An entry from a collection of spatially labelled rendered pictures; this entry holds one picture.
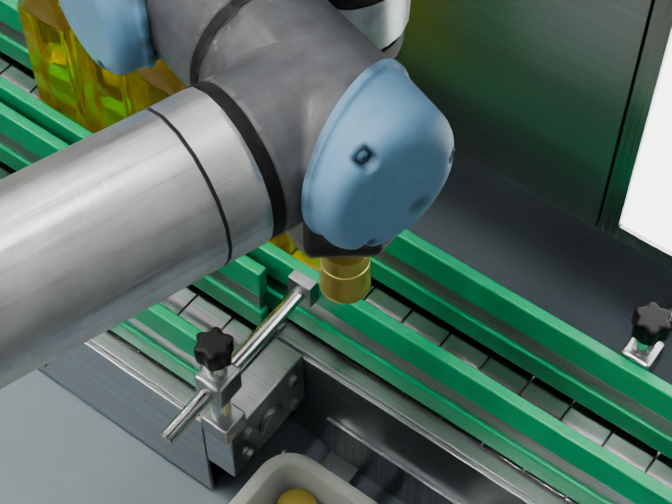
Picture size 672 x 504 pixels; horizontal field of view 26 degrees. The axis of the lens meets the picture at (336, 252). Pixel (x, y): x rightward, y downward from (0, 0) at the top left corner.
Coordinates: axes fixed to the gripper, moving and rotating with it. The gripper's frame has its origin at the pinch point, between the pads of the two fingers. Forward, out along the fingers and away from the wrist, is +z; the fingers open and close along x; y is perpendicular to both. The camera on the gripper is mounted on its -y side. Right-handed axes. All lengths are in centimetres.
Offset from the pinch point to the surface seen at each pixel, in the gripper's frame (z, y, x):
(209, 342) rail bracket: 8.3, -1.4, 9.7
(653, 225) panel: 7.9, 6.2, -23.6
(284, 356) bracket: 20.8, 4.7, 4.5
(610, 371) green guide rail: 14.1, -2.5, -19.7
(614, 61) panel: -6.6, 9.7, -19.1
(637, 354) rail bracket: 12.5, -2.1, -21.5
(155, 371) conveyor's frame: 21.4, 4.4, 14.9
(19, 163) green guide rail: 18.9, 24.7, 26.3
